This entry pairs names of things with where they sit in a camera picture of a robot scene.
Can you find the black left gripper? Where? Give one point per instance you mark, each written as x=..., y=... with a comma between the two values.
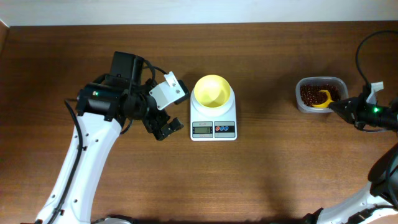
x=160, y=125

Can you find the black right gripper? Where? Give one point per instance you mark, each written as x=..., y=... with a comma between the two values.
x=356, y=110

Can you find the yellow plastic measuring scoop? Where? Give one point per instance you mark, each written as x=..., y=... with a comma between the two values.
x=328, y=100

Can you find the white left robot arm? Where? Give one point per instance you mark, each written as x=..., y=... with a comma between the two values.
x=72, y=196

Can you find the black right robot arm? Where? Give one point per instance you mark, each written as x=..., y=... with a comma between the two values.
x=379, y=196

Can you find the white digital kitchen scale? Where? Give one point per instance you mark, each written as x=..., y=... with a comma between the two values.
x=213, y=124

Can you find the yellow plastic bowl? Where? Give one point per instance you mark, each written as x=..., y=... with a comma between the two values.
x=212, y=91

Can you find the clear plastic food container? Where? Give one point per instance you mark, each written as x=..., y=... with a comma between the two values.
x=319, y=81

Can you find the red adzuki beans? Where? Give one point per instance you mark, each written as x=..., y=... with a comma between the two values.
x=311, y=95

